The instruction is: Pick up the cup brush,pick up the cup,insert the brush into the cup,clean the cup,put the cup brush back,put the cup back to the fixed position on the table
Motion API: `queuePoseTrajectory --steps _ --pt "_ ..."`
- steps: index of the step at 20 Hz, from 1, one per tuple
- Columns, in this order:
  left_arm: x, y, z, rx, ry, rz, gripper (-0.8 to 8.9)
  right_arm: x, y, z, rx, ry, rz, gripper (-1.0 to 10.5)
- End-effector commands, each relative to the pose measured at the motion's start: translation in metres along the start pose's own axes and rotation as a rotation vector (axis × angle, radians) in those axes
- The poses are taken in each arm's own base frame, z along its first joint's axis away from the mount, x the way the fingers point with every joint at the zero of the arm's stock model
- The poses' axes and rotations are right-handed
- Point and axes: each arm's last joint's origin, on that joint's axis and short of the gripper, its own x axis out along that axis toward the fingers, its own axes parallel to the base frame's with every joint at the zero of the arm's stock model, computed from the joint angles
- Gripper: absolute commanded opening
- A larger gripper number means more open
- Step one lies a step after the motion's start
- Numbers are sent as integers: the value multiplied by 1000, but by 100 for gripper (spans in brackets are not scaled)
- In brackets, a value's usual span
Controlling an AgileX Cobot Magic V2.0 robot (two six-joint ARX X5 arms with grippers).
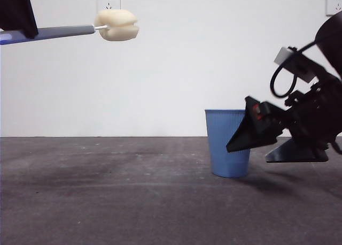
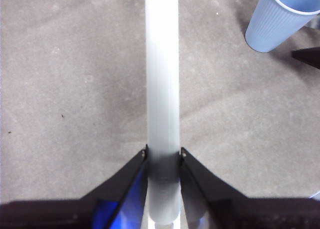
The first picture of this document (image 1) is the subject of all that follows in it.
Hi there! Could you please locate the pale grey right camera box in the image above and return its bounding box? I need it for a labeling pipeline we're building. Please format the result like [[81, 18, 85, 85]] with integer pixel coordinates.
[[274, 46, 319, 83]]

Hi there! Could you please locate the blue ribbed plastic cup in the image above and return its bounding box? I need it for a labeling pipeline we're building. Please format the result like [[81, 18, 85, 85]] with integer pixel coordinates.
[[204, 108, 252, 178]]

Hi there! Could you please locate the grey-handled sponge cup brush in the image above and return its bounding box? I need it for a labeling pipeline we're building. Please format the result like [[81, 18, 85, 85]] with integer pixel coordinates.
[[0, 9, 140, 45]]

